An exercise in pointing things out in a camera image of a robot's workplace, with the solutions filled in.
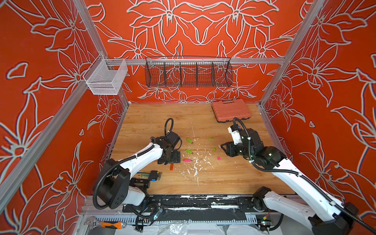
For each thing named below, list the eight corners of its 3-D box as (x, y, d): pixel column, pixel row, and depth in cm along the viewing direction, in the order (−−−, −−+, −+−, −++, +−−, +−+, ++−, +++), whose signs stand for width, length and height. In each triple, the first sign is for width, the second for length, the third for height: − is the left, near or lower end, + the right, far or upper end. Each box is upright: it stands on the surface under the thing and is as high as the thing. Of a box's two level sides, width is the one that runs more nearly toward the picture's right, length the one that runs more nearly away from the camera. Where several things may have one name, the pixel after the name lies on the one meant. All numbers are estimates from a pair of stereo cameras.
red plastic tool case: (218, 124, 108) (219, 119, 104) (210, 106, 120) (211, 102, 116) (251, 118, 111) (253, 113, 107) (240, 101, 123) (242, 97, 119)
